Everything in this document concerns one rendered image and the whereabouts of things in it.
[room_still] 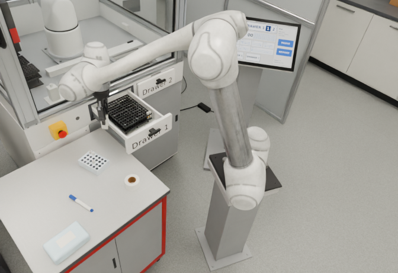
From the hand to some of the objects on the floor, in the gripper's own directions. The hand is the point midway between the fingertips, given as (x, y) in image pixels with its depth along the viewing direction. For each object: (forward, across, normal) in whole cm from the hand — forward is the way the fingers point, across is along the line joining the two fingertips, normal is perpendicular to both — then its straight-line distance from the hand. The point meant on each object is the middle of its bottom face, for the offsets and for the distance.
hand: (105, 121), depth 149 cm
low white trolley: (+95, -24, +7) cm, 98 cm away
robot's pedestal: (+93, -12, -72) cm, 118 cm away
